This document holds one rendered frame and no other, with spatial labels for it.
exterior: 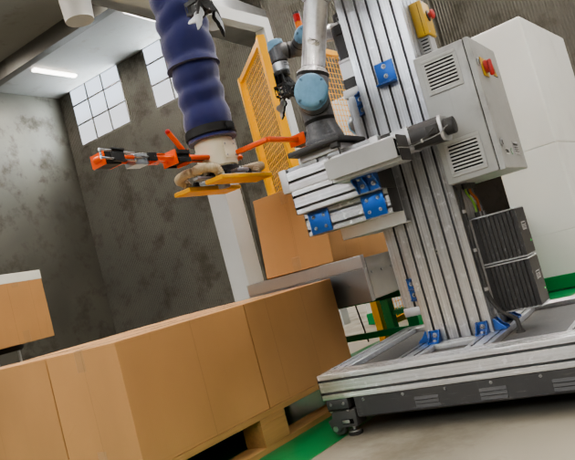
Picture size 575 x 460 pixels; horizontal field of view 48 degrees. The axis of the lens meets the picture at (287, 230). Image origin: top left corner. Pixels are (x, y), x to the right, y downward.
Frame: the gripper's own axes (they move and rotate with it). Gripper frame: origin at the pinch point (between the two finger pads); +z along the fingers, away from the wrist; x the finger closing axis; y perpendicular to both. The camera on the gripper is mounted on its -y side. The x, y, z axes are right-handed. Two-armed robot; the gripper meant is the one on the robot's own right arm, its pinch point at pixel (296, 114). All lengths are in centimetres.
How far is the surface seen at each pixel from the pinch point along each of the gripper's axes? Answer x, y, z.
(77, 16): -556, -416, -387
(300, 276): -23, -5, 72
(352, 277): 5, -2, 78
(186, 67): -23, 40, -27
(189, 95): -25.0, 40.5, -15.2
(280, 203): -25.9, -7.8, 35.5
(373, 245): -1, -44, 67
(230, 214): -112, -80, 21
